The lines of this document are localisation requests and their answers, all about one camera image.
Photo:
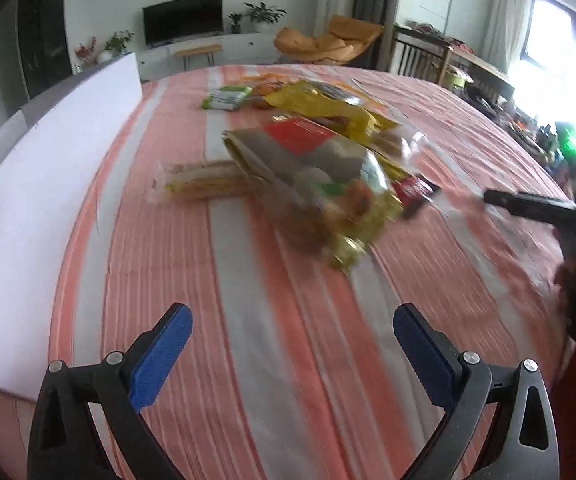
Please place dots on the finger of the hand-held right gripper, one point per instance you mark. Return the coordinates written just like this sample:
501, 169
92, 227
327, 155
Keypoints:
528, 202

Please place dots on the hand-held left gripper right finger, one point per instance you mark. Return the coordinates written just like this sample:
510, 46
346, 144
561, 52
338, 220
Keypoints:
425, 355

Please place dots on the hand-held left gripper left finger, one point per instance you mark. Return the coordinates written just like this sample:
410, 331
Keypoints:
160, 355

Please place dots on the small red snack packet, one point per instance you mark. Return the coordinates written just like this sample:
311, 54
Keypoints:
415, 189

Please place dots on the green white snack packet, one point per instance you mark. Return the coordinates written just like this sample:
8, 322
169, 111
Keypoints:
228, 97

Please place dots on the clear bag of orange snacks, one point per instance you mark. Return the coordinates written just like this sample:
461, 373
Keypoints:
263, 91

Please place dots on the pile of household clutter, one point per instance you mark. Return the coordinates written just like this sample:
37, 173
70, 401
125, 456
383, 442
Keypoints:
523, 130

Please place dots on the orange striped blanket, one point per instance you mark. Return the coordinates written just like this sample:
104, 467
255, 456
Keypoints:
278, 335

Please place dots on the cluttered wooden table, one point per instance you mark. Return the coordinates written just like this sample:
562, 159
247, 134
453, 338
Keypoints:
483, 72

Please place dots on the green basin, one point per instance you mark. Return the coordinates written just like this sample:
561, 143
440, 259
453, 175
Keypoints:
455, 80

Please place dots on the bright window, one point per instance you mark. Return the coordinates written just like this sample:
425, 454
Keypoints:
563, 45

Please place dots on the yellow bread packet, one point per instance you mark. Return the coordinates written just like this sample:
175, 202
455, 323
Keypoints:
203, 182

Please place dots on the dark wooden slatted chair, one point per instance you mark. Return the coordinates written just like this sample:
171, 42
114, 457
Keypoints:
418, 55

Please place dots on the sheer white window curtain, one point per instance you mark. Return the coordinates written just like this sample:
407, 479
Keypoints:
505, 15

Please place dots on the white foam board box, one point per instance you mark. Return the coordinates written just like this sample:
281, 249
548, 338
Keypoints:
33, 210

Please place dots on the orange edged clear bag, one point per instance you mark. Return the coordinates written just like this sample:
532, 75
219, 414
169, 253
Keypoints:
363, 95

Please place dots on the large red label snack bag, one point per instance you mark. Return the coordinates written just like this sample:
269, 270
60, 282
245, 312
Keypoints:
313, 175

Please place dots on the yellow snack bag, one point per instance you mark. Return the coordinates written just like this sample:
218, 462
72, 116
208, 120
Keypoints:
318, 105

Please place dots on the dark grey curtain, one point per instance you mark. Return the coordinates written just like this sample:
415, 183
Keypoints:
375, 10

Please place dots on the orange lounge chair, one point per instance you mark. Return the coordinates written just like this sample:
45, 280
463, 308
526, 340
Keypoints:
328, 42

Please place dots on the wooden bench with metal legs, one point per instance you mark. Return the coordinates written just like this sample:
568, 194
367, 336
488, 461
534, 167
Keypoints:
198, 50

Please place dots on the red flower arrangement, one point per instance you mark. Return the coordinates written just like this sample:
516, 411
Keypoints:
85, 52

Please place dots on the bushy green potted plant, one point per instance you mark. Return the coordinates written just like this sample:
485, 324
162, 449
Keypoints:
118, 42

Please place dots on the white television cabinet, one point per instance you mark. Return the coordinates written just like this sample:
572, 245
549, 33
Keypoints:
248, 50

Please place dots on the large leafy potted plant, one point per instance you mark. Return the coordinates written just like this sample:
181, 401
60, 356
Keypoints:
264, 14

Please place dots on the black television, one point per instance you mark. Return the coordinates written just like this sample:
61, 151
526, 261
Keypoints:
183, 20

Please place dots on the dark glass cabinet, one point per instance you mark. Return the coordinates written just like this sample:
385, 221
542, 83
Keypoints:
43, 40

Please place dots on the small potted plant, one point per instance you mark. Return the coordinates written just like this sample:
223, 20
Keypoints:
235, 21

